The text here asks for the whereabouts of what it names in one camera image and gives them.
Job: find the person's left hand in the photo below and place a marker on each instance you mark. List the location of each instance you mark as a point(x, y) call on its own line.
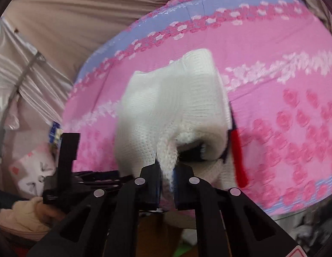
point(50, 214)

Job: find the pink floral blanket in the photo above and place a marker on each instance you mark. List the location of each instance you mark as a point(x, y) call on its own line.
point(275, 91)

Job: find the white red black knit sweater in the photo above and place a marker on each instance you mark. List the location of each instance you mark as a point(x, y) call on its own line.
point(166, 107)

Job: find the blue packet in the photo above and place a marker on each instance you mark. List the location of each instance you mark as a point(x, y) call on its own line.
point(54, 133)

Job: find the white cartoon print cushion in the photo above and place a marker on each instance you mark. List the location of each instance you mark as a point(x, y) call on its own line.
point(32, 168)

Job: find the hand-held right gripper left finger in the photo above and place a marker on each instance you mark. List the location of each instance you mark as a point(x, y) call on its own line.
point(154, 190)

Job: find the dark cloth pile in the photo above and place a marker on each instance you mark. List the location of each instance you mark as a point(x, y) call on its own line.
point(307, 227)

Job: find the grey metal pole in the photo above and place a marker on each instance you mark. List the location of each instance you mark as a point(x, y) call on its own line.
point(21, 83)

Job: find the silver satin curtain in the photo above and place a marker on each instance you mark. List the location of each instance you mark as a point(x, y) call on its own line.
point(18, 85)

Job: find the person's left forearm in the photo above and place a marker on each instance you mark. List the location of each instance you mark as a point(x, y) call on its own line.
point(18, 214)

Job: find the beige cloth backdrop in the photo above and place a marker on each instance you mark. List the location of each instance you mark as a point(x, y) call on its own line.
point(88, 18)

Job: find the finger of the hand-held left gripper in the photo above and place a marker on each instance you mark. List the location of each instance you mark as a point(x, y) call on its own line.
point(101, 178)

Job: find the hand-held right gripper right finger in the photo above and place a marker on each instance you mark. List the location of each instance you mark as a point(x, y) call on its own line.
point(178, 191)

